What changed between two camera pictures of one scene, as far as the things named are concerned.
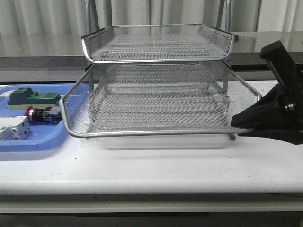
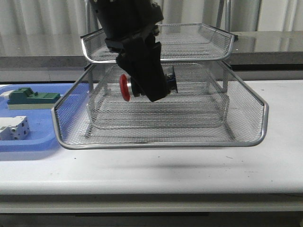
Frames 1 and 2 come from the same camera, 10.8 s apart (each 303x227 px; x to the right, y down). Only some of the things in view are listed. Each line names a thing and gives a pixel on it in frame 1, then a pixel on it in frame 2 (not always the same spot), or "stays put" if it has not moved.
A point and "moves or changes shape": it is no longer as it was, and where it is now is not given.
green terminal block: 22,98 stays put
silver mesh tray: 157,42 stays put
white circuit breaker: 16,128 stays put
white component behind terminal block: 6,94 stays put
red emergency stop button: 50,115 -> 125,86
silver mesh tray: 155,99 moves or changes shape
